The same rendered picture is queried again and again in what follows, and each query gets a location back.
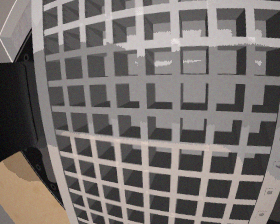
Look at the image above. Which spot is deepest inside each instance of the grey well plate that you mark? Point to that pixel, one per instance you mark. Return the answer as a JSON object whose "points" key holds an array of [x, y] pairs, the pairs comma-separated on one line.
{"points": [[162, 114]]}

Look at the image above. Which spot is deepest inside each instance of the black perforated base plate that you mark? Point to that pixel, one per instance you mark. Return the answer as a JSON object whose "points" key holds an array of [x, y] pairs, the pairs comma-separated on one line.
{"points": [[33, 155]]}

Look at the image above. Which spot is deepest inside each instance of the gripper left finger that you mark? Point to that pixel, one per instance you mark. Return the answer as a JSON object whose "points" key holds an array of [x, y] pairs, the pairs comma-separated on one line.
{"points": [[21, 123]]}

